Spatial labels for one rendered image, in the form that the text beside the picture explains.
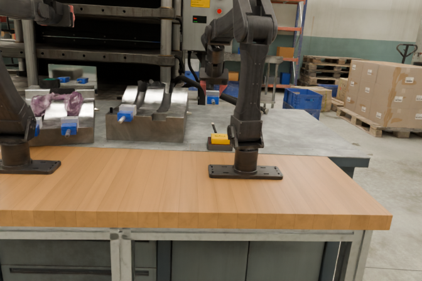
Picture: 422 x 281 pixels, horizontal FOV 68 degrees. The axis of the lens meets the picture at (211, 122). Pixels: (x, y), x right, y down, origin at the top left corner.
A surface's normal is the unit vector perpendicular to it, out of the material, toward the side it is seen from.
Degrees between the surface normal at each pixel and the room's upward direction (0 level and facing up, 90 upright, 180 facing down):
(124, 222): 90
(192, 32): 90
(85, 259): 90
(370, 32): 90
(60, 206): 0
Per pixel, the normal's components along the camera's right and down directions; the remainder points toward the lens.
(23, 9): 0.99, 0.12
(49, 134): 0.33, 0.27
